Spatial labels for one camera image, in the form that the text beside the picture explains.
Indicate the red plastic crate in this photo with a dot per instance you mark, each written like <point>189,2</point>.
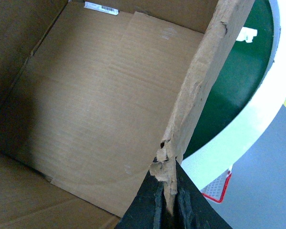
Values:
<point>216,190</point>

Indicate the white paper scrap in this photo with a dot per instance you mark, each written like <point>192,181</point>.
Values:
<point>247,35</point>

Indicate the white conveyor outer rim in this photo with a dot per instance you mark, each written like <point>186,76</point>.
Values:
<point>214,158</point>

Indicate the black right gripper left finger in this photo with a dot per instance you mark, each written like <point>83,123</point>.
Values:
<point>146,210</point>

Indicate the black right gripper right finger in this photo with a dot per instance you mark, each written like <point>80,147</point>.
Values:
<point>192,210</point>

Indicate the brown cardboard box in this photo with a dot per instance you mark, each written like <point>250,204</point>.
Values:
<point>90,102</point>

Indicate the white barcode label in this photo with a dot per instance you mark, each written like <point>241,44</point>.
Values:
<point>101,8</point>

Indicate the green round conveyor belt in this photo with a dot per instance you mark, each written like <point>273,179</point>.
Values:
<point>239,78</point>

